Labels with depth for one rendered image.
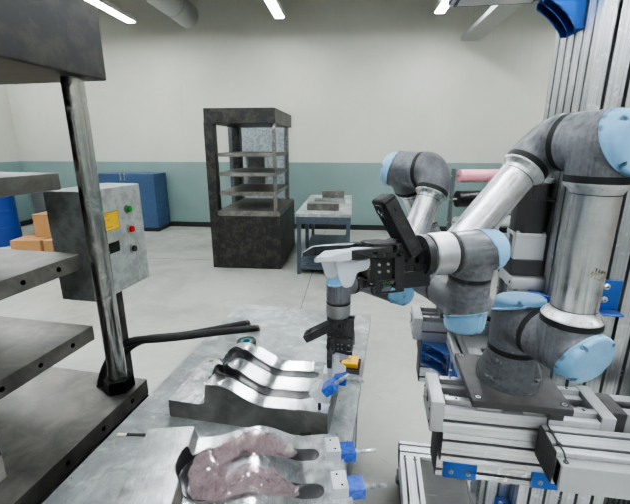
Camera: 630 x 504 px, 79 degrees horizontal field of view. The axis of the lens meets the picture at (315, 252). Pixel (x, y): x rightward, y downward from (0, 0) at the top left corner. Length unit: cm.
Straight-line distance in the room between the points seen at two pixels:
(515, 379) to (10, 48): 139
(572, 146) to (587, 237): 17
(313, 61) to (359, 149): 176
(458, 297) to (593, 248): 28
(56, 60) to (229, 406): 105
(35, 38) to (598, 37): 132
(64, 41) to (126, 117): 745
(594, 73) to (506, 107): 687
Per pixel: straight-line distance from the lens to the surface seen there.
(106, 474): 127
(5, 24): 120
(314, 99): 762
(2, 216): 810
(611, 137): 84
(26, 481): 137
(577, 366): 94
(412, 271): 67
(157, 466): 107
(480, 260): 72
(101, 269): 141
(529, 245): 126
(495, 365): 109
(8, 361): 140
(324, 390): 120
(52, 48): 128
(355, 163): 755
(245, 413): 126
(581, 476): 113
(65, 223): 159
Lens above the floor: 162
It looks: 16 degrees down
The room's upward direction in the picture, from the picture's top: straight up
